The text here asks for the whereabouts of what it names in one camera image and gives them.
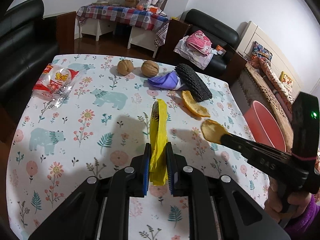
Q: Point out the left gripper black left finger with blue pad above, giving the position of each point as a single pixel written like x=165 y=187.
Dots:
x=99 y=208

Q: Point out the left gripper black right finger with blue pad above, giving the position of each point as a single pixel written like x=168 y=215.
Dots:
x=218 y=207

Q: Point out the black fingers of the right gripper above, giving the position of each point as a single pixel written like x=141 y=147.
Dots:
x=258 y=155

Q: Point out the orange peel piece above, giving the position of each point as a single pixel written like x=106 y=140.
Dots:
x=212 y=131
x=193 y=106

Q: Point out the pink plastic trash bucket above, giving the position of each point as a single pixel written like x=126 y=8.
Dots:
x=264 y=127

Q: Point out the person right hand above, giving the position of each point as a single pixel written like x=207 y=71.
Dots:
x=273 y=205

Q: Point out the yellow floral pillow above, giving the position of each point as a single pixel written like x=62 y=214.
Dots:
x=286 y=80

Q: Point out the bed with brown blanket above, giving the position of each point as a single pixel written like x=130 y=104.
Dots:
x=253 y=83

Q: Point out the white headboard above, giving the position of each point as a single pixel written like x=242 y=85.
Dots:
x=279 y=62

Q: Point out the floral bear tablecloth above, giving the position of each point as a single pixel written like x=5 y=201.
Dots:
x=98 y=129

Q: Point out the colourful cartoon pillow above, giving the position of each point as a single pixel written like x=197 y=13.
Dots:
x=260 y=55

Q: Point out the black leather armchair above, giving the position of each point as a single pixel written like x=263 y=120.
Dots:
x=223 y=62

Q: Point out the black foam net sleeve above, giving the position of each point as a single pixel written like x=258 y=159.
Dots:
x=193 y=82

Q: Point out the purple crumpled wrapper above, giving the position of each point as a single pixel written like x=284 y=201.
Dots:
x=169 y=81

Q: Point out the red clear snack bag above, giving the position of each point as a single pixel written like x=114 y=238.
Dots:
x=55 y=83

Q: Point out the pink folded clothes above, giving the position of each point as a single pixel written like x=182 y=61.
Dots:
x=200 y=42

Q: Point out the left walnut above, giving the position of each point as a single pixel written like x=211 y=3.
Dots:
x=125 y=67

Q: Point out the walnut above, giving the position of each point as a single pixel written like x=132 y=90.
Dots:
x=150 y=68
x=125 y=67

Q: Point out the right walnut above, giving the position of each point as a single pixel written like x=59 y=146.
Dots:
x=150 y=68

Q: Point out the plaid tablecloth side table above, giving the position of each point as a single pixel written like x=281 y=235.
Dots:
x=148 y=29

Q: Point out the black sofa at left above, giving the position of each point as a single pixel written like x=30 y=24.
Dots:
x=28 y=44

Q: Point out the brown wooden side cabinet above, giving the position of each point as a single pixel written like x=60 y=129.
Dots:
x=65 y=28

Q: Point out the orange fruit on table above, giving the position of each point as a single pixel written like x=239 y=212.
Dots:
x=140 y=7

